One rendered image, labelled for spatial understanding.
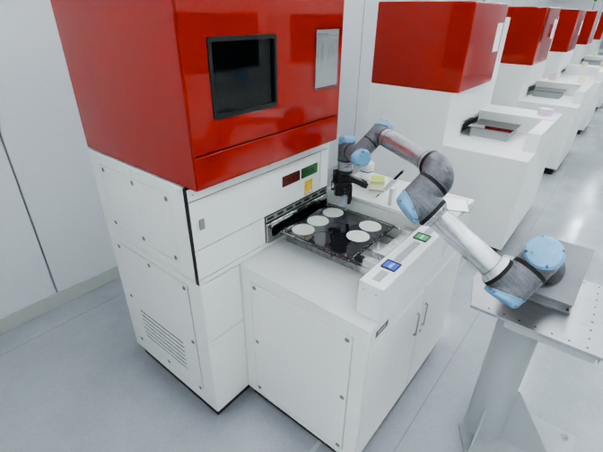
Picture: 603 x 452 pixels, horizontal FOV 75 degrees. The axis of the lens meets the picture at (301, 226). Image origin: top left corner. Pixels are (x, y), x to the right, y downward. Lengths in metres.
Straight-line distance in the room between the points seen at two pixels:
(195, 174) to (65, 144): 1.56
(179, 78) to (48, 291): 2.10
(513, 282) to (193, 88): 1.16
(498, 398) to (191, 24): 1.82
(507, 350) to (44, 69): 2.67
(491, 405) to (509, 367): 0.24
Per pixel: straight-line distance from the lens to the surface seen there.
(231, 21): 1.34
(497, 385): 1.96
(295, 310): 1.54
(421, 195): 1.38
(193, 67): 1.25
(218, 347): 1.82
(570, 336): 1.60
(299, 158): 1.75
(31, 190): 2.78
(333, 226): 1.77
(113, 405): 2.36
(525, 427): 2.17
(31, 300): 3.04
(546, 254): 1.47
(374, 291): 1.33
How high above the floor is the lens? 1.75
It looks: 29 degrees down
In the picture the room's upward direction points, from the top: 1 degrees clockwise
